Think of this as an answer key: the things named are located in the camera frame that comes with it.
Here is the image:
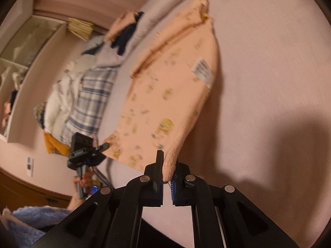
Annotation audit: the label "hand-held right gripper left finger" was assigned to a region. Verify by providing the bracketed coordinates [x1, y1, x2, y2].
[32, 150, 166, 248]

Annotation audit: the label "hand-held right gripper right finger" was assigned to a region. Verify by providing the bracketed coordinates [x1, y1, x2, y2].
[170, 163, 301, 248]

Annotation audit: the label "peach cartoon print garment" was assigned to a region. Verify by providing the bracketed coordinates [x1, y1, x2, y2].
[105, 0, 221, 183]

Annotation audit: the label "person's left forearm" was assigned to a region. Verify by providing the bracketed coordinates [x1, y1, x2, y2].
[67, 193, 84, 210]

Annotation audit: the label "dark clothes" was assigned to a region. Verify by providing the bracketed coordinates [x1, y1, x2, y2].
[111, 12, 144, 56]

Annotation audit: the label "person's left hand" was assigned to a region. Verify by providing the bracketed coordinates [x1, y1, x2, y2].
[73, 172, 95, 195]

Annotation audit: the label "orange cloth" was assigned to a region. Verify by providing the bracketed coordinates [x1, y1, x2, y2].
[43, 131, 72, 156]

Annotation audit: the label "plaid pillow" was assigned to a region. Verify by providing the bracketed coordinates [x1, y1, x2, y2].
[60, 64, 120, 144]

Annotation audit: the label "white blanket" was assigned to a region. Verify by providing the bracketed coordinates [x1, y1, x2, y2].
[43, 61, 86, 140]

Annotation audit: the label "patterned knit cloth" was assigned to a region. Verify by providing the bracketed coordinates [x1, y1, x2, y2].
[33, 103, 47, 130]

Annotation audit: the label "brown wooden cabinet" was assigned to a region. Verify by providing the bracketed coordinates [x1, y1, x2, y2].
[0, 167, 73, 213]

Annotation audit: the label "white shelf unit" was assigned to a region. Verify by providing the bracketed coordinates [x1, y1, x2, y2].
[0, 14, 69, 144]

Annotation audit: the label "blue fluffy clothing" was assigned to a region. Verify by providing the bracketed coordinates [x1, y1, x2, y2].
[0, 205, 73, 248]

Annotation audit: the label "grey cloth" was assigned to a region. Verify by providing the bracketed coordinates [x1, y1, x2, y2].
[81, 35, 122, 67]

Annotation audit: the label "yellowish striped bundle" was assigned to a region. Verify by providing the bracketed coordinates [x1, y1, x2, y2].
[68, 17, 95, 41]

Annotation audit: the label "peach cloth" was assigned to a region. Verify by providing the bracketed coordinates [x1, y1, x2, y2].
[104, 11, 137, 42]

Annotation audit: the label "pink bed sheet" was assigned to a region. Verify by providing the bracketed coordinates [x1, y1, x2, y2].
[98, 0, 330, 248]

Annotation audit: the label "black cable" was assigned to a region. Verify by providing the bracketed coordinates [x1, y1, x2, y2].
[92, 167, 114, 188]

